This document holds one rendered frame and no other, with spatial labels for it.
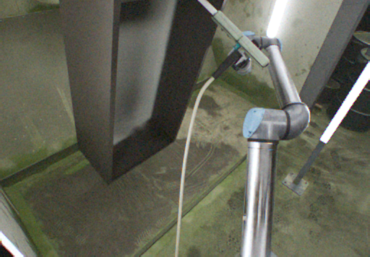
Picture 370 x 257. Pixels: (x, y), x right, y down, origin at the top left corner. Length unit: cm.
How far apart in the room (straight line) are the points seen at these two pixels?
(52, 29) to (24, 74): 45
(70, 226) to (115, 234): 33
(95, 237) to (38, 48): 154
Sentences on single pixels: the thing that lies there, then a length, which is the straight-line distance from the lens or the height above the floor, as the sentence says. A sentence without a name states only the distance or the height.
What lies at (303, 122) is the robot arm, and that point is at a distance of 99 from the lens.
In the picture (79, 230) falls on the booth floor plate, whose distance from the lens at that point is 205.
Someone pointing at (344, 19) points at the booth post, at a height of 128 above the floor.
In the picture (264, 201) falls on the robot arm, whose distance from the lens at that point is 94.
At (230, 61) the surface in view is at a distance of 107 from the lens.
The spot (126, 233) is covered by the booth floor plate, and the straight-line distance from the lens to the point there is 198.
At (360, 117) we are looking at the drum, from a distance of 348.
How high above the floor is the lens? 184
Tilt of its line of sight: 41 degrees down
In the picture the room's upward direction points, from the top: 9 degrees clockwise
